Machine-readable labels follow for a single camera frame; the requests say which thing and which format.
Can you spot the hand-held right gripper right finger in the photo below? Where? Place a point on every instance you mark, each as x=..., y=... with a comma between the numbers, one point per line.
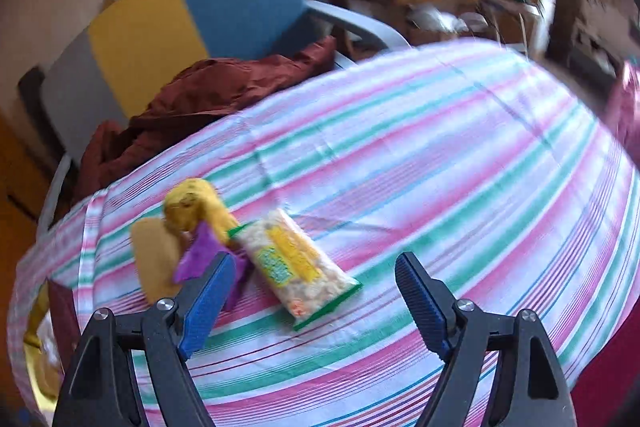
x=422, y=307

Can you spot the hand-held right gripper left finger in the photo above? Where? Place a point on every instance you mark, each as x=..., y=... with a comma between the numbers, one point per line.
x=205, y=307

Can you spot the gold metal tray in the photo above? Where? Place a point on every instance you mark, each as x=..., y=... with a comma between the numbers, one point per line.
x=37, y=367

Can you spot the large tan block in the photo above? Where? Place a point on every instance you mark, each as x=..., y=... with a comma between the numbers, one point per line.
x=155, y=257

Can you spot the clear rice snack bag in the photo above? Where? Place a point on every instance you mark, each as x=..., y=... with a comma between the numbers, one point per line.
x=290, y=267

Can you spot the striped tablecloth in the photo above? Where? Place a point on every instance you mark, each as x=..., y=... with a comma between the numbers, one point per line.
x=425, y=157

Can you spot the dark red clothing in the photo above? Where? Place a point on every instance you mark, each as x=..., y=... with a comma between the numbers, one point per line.
x=610, y=372

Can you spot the maroon jacket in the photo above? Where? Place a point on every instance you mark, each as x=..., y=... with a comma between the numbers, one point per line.
x=210, y=92

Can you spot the pink cloth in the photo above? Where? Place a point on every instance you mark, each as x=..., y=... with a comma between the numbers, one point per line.
x=625, y=107

